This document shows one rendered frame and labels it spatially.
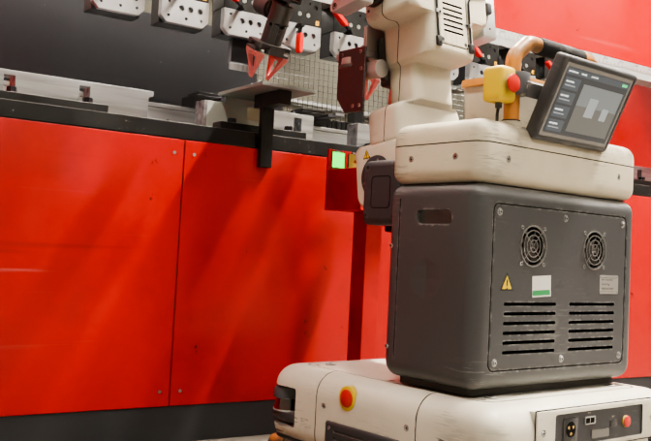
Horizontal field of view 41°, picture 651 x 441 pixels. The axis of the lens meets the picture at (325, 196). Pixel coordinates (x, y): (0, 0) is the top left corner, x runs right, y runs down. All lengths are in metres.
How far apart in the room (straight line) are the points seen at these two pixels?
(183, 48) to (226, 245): 0.96
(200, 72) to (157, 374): 1.23
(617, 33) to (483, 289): 2.39
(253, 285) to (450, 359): 0.99
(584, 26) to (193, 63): 1.59
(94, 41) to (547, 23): 1.72
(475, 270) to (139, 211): 1.06
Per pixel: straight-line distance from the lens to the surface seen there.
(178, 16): 2.63
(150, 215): 2.41
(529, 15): 3.54
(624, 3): 4.00
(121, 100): 2.53
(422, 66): 2.14
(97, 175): 2.36
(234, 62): 2.73
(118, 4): 2.56
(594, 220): 1.96
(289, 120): 2.78
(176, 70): 3.20
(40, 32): 3.05
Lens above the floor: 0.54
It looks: 3 degrees up
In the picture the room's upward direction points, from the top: 3 degrees clockwise
